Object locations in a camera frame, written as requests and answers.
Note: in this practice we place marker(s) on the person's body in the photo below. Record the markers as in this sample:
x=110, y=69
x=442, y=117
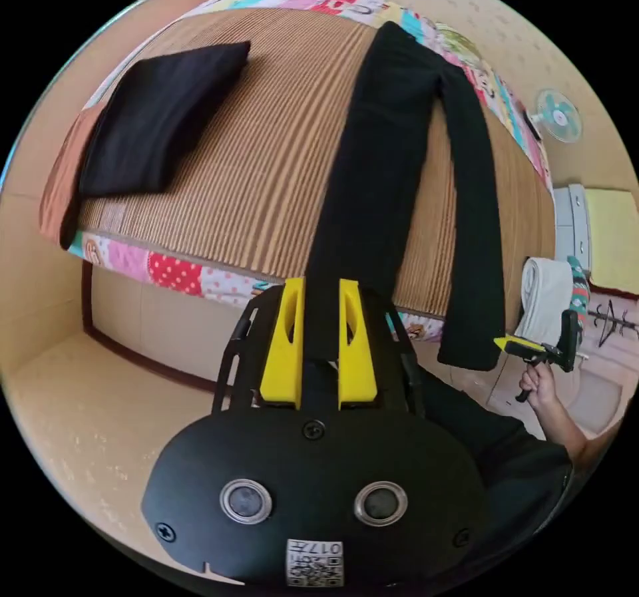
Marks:
x=499, y=452

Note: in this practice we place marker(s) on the grey drawer cupboard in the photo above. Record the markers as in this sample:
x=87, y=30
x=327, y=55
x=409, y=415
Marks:
x=574, y=222

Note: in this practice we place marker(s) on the colourful patterned hanging garment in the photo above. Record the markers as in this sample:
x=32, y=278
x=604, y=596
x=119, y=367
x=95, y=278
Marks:
x=579, y=287

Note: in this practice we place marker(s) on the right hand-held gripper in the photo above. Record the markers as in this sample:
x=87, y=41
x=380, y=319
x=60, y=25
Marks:
x=546, y=357

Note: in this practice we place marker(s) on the white hanging cloth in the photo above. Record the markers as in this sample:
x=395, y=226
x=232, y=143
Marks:
x=544, y=297

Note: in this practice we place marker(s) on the person's right hand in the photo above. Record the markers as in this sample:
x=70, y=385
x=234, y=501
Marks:
x=539, y=385

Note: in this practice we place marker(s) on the white and teal fan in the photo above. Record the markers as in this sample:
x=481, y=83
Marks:
x=558, y=115

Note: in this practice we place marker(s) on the bed with woven mat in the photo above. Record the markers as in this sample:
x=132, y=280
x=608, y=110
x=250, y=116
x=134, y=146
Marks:
x=249, y=167

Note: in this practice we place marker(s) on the pile of clothes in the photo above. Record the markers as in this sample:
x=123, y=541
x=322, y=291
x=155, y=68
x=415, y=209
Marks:
x=150, y=118

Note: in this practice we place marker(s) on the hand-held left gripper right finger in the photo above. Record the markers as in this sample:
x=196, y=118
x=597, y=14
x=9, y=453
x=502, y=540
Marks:
x=359, y=372

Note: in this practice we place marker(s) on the black pants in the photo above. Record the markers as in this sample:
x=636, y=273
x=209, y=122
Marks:
x=394, y=167

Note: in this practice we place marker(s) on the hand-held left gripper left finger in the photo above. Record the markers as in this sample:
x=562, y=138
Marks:
x=279, y=362

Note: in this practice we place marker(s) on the black clothes hanger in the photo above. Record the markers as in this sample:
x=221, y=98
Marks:
x=613, y=325

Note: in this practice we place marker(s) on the person's right forearm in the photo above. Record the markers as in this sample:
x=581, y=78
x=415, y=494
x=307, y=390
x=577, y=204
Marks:
x=564, y=427

